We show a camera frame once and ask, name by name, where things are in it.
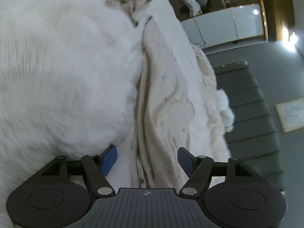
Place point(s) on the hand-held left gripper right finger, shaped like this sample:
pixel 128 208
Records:
pixel 186 162

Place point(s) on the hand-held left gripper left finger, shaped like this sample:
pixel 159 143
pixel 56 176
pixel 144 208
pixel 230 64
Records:
pixel 109 161

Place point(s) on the beige printed pajama top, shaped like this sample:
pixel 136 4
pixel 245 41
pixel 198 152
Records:
pixel 166 99

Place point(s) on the white clothes stack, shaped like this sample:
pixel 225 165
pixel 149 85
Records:
pixel 191 2

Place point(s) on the white plush toy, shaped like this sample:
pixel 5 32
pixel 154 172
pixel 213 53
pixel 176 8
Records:
pixel 225 109

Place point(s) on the grey padded headboard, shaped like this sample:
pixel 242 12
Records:
pixel 249 123

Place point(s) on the cream plush blanket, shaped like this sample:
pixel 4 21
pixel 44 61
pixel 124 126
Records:
pixel 209 80

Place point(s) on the white fluffy blanket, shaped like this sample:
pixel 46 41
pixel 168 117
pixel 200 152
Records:
pixel 59 76

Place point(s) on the framed picture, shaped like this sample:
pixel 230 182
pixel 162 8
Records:
pixel 291 115

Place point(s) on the white wardrobe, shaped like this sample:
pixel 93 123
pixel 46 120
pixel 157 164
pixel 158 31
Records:
pixel 213 26

